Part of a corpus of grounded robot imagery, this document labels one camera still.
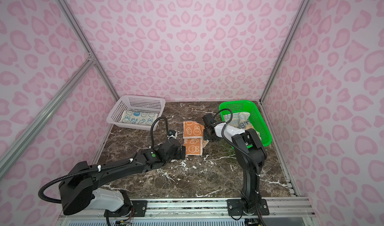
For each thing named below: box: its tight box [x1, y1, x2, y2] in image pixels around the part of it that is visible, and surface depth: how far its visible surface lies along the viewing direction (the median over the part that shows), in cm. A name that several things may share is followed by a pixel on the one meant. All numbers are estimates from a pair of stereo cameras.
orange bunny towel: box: [183, 120, 205, 156], surface depth 99 cm
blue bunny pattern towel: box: [121, 110, 158, 125], surface depth 109 cm
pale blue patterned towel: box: [223, 112, 254, 130], surface depth 107 cm
